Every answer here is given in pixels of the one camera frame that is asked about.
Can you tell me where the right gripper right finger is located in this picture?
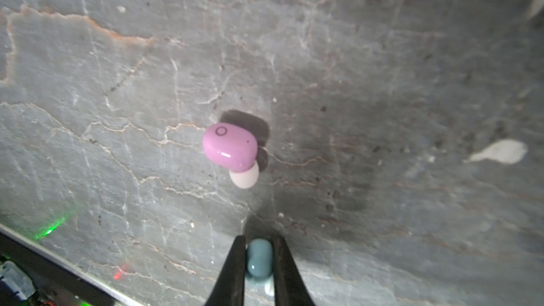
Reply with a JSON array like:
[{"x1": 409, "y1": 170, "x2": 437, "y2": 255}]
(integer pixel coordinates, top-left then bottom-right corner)
[{"x1": 272, "y1": 236, "x2": 315, "y2": 306}]

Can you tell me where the purple earbud left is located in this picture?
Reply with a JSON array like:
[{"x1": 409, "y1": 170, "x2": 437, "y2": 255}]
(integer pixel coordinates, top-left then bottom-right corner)
[{"x1": 203, "y1": 123, "x2": 259, "y2": 189}]

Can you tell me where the blue earbud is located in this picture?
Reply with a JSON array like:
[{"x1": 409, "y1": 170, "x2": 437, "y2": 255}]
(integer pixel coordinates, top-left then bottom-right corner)
[{"x1": 246, "y1": 238, "x2": 275, "y2": 297}]

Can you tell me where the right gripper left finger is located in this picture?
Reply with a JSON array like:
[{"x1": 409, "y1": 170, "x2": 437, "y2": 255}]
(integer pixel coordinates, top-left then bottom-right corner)
[{"x1": 205, "y1": 235, "x2": 247, "y2": 306}]

